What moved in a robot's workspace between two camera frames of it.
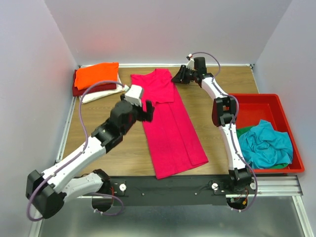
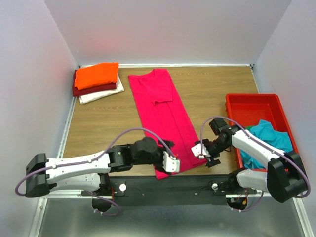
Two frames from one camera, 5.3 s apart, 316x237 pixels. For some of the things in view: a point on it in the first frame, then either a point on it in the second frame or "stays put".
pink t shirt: (175, 144) stays put
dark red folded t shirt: (97, 88) stays put
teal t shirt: (262, 146) stays put
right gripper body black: (185, 74) → (210, 157)
